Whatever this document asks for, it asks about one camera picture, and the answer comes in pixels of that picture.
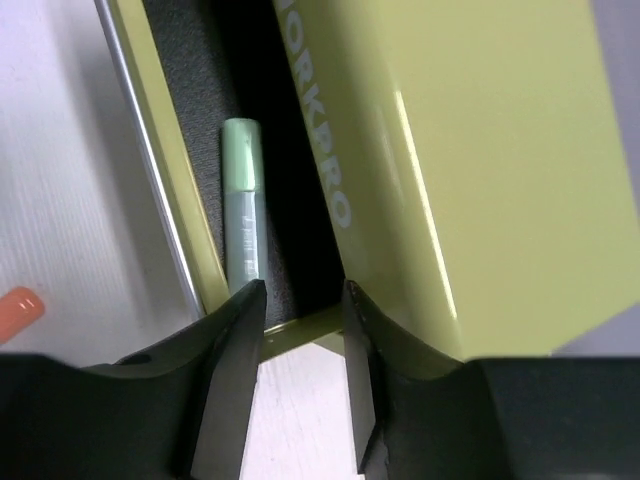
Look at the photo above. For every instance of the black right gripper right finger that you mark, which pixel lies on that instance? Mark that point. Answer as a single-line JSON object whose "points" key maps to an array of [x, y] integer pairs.
{"points": [[416, 414]]}

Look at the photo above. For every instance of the green top drawer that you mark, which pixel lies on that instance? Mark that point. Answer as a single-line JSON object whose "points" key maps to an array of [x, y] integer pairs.
{"points": [[185, 67]]}

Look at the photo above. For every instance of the green metal drawer toolbox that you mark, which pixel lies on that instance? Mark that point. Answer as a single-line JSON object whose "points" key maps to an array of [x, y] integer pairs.
{"points": [[480, 163]]}

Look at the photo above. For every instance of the green cap highlighter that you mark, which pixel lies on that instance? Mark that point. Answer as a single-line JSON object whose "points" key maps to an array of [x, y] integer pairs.
{"points": [[244, 203]]}

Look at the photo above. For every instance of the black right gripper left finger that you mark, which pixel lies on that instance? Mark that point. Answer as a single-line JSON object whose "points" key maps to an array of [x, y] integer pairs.
{"points": [[180, 408]]}

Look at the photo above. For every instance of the orange cap highlighter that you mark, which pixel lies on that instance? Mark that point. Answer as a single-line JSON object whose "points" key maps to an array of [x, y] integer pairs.
{"points": [[20, 308]]}

